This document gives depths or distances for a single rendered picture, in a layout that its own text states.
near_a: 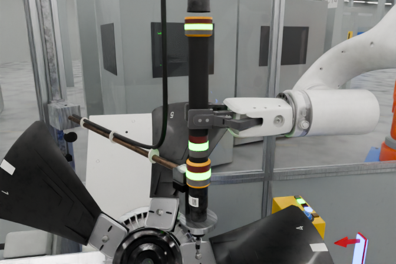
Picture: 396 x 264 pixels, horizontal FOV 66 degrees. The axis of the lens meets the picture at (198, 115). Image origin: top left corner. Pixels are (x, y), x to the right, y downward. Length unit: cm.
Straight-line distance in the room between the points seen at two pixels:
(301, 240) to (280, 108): 30
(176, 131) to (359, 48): 40
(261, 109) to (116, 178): 52
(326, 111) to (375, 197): 126
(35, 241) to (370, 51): 79
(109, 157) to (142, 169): 10
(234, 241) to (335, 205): 105
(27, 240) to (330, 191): 127
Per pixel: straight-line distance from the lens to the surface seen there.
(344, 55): 64
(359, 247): 78
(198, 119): 48
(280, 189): 149
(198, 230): 57
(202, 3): 48
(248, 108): 49
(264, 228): 71
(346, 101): 58
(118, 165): 90
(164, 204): 65
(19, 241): 84
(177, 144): 67
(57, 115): 102
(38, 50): 109
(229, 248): 66
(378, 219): 187
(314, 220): 100
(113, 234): 64
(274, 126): 50
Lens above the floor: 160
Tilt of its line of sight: 15 degrees down
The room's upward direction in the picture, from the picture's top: straight up
